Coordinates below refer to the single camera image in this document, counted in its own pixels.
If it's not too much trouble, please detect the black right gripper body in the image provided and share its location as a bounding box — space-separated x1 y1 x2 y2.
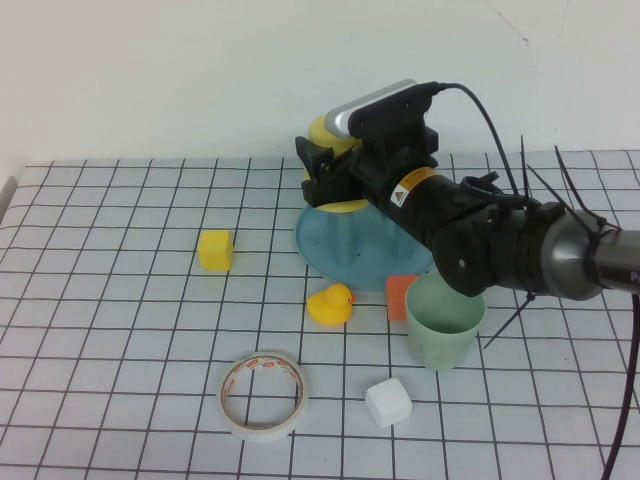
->
349 94 446 236

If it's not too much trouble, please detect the white black-grid table cover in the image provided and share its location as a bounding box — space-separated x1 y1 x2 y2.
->
0 149 640 480

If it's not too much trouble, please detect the white foam cube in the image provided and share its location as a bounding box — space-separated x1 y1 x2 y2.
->
364 377 414 429

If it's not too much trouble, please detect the yellow plastic cup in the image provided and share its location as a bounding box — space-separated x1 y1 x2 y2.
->
306 114 370 215

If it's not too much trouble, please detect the yellow foam cube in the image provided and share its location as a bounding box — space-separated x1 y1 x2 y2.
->
197 229 235 272

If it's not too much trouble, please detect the black zip tie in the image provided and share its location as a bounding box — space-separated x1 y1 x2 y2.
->
518 133 533 202
553 145 609 227
481 292 539 350

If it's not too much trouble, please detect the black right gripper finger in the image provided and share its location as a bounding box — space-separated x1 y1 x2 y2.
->
295 135 361 174
301 169 359 209

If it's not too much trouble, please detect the light green plastic cup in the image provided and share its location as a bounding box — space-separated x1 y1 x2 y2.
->
404 273 487 372

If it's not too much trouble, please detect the yellow rubber duck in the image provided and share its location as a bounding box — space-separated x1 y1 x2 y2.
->
306 283 359 329

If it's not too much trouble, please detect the orange foam cube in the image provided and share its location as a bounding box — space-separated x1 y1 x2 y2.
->
385 273 420 322

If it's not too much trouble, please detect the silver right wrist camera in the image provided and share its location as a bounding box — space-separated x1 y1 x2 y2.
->
322 78 434 140

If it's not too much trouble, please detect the black right camera cable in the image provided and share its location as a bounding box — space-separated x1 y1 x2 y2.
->
427 81 640 480

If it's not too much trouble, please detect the blue cup stand with posts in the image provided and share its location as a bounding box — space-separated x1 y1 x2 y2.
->
294 202 436 292

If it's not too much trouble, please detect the white tape roll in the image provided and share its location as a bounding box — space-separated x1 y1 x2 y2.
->
216 350 310 444

